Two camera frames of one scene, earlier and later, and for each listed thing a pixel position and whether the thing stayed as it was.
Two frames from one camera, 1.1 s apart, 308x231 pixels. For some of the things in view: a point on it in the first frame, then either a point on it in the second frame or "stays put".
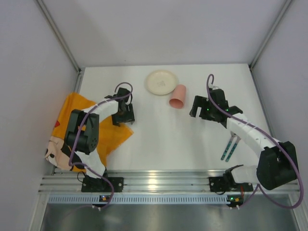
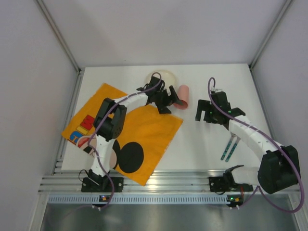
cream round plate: [161, 82] stays put
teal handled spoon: [233, 148] stays put
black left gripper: [123, 116] -> [167, 100]
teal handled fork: [232, 134] stays put
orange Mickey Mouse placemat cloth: [110, 136] -> [146, 135]
